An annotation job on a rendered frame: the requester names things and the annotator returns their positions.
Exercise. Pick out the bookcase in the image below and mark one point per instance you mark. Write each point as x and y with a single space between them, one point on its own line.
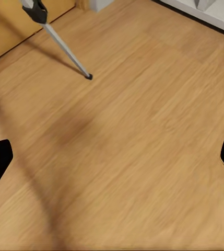
211 11

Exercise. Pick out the camera tripod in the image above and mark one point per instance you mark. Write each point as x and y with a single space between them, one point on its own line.
38 12

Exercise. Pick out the door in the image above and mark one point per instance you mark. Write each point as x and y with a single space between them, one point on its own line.
16 25

